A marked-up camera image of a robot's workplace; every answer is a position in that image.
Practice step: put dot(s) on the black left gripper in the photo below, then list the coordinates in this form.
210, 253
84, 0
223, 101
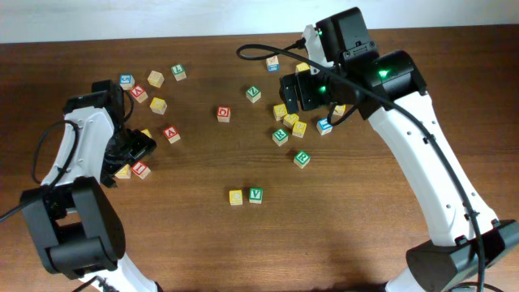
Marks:
132, 147

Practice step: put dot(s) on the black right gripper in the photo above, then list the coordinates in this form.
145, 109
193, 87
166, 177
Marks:
293, 92

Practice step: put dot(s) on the green r block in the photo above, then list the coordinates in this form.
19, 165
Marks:
301, 159
280, 137

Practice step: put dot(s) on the green V letter block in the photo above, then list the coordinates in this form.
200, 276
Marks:
256, 195

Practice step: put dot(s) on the yellow C letter block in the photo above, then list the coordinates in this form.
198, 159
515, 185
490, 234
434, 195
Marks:
235, 197

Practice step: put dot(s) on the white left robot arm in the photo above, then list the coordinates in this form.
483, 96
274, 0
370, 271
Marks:
75, 229

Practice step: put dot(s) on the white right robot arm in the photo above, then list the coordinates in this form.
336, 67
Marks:
345, 68

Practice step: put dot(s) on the yellow block far top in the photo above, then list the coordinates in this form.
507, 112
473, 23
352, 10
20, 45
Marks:
302, 67

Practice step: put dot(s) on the yellow O letter block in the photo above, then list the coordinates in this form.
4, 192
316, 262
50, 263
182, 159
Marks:
147, 133

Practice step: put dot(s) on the yellow Q letter block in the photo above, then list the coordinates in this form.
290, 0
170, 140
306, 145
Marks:
124, 172

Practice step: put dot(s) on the red I letter block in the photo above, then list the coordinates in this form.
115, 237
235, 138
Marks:
140, 169

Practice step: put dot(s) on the yellow block cluster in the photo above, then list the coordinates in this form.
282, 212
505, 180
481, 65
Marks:
158, 105
289, 120
299, 129
279, 112

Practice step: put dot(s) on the yellow block cluster middle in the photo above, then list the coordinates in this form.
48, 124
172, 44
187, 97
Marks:
289, 120

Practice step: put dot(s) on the yellow block cluster lower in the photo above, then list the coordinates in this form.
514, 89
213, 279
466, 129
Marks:
299, 129

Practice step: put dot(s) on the blue sided top block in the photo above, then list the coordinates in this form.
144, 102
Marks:
272, 64

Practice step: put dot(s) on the blue E letter block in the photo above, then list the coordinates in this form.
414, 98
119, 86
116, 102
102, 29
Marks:
323, 127

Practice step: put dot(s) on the yellow block right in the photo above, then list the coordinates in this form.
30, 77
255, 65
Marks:
339, 110

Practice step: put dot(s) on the red A letter block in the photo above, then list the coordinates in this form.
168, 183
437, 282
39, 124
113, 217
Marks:
171, 134

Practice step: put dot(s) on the green Z letter block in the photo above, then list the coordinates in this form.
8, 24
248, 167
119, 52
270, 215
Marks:
253, 94

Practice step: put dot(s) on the red A block far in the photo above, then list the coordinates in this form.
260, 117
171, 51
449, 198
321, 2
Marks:
138, 93

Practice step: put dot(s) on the blue 5 number block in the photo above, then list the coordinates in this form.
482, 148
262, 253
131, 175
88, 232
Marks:
126, 81

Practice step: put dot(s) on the yellow sided plain block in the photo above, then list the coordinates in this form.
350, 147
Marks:
156, 79

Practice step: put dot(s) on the red O letter block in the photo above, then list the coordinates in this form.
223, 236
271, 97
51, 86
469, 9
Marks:
223, 114

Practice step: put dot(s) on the green L letter block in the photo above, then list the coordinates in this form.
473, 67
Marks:
179, 72

